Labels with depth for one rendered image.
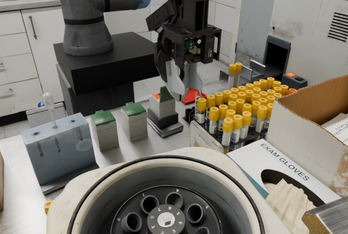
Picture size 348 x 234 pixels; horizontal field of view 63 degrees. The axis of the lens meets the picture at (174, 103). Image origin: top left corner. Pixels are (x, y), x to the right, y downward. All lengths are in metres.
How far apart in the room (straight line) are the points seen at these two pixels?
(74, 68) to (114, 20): 2.19
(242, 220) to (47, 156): 0.32
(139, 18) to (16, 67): 1.34
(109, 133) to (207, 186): 0.26
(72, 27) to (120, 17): 2.10
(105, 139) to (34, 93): 1.78
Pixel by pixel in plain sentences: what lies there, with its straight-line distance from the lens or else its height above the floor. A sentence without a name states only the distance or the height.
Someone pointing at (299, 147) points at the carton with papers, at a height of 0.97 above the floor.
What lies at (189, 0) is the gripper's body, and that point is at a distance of 0.42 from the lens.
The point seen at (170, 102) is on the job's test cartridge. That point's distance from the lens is 0.60.
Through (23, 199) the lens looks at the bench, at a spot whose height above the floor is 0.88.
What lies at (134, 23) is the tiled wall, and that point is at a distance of 3.03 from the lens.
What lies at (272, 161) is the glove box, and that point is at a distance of 0.48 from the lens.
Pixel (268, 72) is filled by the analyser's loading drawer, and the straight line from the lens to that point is 0.84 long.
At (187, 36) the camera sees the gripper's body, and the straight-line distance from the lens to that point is 0.42.
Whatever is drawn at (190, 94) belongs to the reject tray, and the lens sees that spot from 0.76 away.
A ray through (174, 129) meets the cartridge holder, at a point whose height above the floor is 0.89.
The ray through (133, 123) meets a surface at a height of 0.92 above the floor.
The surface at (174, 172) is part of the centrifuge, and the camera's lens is 0.39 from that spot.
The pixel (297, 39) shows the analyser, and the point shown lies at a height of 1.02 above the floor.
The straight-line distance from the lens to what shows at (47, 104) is 0.48.
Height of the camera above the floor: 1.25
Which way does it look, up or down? 31 degrees down
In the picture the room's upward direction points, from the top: straight up
